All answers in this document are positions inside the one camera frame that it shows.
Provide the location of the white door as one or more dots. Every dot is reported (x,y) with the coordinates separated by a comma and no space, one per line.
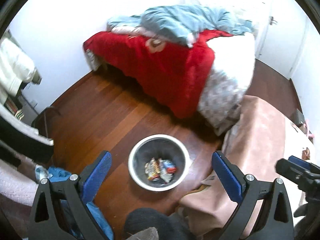
(283,39)

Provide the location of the white silver foil wrapper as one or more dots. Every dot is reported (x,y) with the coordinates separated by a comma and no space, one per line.
(167,169)

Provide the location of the pink towel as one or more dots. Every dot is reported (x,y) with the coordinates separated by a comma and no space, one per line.
(16,186)

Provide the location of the orange noodle snack bag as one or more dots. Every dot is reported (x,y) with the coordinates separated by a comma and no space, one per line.
(152,170)

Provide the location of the cream jacket on chair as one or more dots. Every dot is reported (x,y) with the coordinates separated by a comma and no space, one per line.
(17,68)

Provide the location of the light blue duvet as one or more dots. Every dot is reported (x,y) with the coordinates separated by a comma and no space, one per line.
(180,24)

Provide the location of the red fleece blanket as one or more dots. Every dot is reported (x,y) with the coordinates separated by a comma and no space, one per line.
(173,74)

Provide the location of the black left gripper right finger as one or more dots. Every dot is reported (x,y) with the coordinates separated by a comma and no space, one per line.
(274,220)

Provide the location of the black fuzzy slipper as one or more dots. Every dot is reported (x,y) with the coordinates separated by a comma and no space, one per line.
(168,227)

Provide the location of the white round trash bin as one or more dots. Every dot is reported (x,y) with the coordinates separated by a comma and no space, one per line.
(158,146)

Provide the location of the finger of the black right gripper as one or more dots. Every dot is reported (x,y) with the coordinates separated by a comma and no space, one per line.
(286,168)
(310,167)

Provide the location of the blue cloth on floor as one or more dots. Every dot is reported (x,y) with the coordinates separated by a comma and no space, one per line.
(58,175)

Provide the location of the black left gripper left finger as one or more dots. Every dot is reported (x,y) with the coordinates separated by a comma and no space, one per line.
(47,220)

